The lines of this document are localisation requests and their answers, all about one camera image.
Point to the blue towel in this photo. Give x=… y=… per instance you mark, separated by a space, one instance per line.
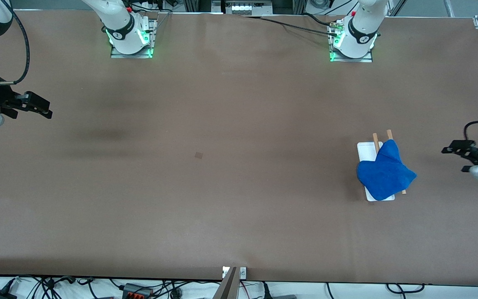
x=384 y=174

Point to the grey camera mount pole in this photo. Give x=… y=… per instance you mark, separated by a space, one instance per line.
x=228 y=288

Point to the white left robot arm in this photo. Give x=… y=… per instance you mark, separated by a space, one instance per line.
x=361 y=29

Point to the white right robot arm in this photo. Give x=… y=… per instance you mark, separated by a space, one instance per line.
x=118 y=25

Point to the aluminium left arm base plate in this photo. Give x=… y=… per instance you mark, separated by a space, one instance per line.
x=351 y=60

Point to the black orange connector block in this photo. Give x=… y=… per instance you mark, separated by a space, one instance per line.
x=137 y=292

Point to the white table edge bracket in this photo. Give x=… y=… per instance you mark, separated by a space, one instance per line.
x=243 y=273

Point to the white power strip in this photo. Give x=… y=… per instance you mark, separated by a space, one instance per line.
x=245 y=7

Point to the aluminium right arm base plate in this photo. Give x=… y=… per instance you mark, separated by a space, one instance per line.
x=131 y=56

